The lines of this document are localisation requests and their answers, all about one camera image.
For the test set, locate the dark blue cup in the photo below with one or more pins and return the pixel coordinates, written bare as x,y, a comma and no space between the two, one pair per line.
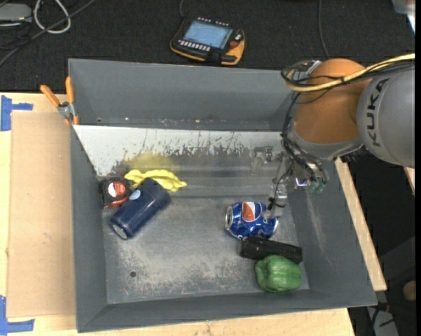
140,208

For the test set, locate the yellow crumpled cloth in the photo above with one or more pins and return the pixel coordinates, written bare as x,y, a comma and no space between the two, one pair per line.
161,178

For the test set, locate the green toy bell pepper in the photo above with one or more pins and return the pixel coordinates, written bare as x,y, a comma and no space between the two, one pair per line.
278,274

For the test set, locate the grey metal bin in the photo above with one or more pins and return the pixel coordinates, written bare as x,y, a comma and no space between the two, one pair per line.
196,257

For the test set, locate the crushed blue soda can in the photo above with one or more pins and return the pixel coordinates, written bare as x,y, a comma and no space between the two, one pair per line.
248,220

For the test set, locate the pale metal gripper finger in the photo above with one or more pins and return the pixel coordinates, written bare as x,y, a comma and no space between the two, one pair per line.
282,192
273,211

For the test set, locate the brown cardboard board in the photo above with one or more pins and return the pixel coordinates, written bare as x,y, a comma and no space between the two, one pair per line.
38,205

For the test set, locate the red and black tape measure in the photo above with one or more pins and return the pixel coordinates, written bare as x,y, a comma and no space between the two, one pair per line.
115,191

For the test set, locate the black flat block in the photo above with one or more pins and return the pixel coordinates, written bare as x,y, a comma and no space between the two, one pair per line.
266,248

